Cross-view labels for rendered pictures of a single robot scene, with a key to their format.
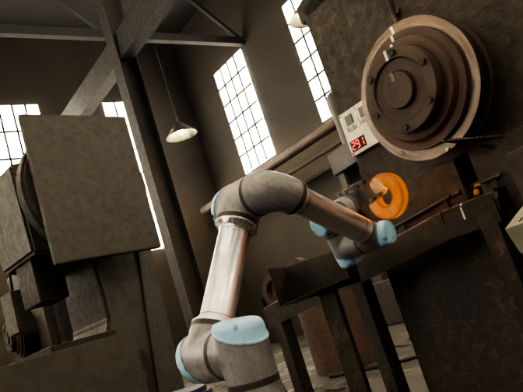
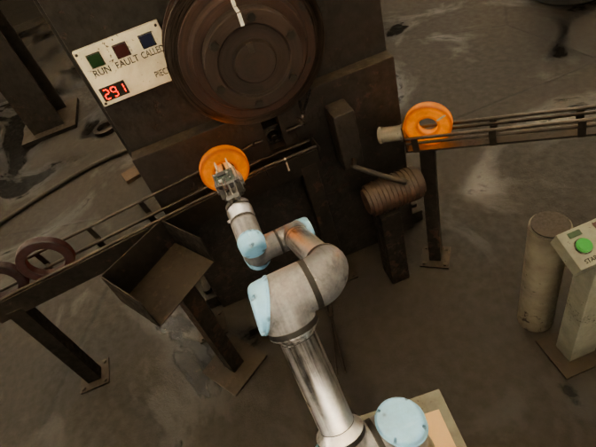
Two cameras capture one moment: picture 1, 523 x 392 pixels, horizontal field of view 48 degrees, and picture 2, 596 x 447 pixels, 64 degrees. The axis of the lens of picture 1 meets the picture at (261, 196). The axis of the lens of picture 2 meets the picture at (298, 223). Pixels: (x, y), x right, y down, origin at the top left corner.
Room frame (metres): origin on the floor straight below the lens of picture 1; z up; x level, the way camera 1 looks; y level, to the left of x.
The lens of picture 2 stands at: (1.12, 0.55, 1.70)
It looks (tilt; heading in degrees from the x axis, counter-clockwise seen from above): 43 degrees down; 305
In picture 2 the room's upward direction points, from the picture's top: 20 degrees counter-clockwise
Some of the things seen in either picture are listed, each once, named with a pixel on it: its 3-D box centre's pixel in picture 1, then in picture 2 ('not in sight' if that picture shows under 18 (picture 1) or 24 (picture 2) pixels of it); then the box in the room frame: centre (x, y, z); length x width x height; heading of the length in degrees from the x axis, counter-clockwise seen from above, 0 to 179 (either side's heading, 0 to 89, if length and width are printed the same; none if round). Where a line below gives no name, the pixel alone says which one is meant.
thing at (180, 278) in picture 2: (342, 355); (196, 321); (2.13, -0.10, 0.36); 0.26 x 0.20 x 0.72; 74
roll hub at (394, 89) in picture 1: (402, 89); (253, 59); (1.83, -0.54, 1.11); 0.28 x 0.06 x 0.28; 39
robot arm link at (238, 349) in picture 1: (242, 348); (399, 430); (1.33, 0.14, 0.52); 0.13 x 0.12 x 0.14; 44
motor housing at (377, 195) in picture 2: not in sight; (398, 228); (1.55, -0.72, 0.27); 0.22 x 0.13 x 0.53; 39
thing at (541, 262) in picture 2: not in sight; (541, 276); (1.03, -0.57, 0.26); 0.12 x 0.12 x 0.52
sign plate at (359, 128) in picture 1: (369, 122); (129, 64); (2.23, -0.48, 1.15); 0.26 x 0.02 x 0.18; 39
